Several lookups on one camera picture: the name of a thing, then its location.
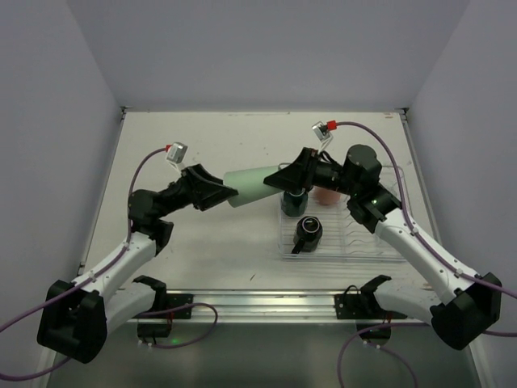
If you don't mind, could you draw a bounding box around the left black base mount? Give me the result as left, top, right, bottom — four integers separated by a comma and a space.
132, 275, 194, 344

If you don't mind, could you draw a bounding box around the light green plastic cup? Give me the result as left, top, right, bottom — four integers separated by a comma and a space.
223, 166, 280, 208

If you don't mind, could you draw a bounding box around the pink plastic cup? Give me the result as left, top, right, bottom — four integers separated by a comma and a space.
313, 187, 341, 206

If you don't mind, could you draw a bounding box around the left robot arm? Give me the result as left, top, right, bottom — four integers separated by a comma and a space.
36, 164, 238, 364

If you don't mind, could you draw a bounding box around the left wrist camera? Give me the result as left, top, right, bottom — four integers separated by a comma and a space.
166, 142, 188, 171

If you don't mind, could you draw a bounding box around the clear plastic dish rack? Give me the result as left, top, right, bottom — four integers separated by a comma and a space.
276, 162, 409, 263

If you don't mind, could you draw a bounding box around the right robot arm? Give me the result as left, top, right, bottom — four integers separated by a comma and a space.
263, 145, 502, 350

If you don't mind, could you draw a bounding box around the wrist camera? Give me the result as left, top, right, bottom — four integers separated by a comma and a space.
166, 142, 188, 171
312, 120, 337, 153

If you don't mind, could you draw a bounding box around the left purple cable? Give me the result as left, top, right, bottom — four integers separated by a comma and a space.
0, 147, 170, 381

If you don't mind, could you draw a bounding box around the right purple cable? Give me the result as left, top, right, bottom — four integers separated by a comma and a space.
334, 120, 517, 339

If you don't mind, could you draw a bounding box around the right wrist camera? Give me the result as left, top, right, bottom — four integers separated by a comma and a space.
312, 120, 337, 153

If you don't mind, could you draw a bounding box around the black ceramic mug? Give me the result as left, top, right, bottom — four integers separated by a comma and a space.
291, 216, 323, 255

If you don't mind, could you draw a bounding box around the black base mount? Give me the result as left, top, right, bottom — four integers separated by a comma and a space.
132, 275, 194, 344
334, 275, 393, 323

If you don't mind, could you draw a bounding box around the purple cable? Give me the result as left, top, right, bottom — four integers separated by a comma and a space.
334, 120, 517, 339
0, 147, 170, 381

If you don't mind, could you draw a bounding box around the aluminium mounting rail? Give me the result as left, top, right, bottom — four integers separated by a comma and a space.
92, 287, 437, 324

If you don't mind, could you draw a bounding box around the teal ceramic mug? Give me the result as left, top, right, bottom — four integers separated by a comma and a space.
281, 190, 308, 217

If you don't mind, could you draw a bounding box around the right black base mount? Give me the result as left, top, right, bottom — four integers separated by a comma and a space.
334, 275, 393, 323

